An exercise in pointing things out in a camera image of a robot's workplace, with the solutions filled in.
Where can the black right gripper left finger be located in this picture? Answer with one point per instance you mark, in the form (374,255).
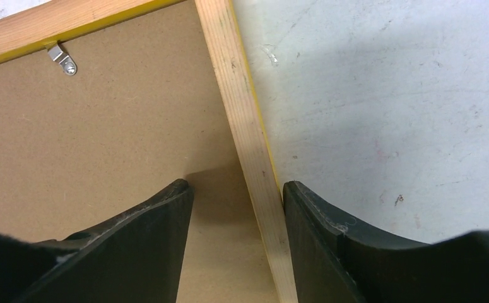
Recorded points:
(135,256)

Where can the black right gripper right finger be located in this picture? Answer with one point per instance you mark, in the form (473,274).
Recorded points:
(337,257)

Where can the brown cardboard backing board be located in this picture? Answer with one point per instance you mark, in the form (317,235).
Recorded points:
(102,138)

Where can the yellow wooden picture frame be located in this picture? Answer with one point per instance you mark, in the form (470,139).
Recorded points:
(244,125)

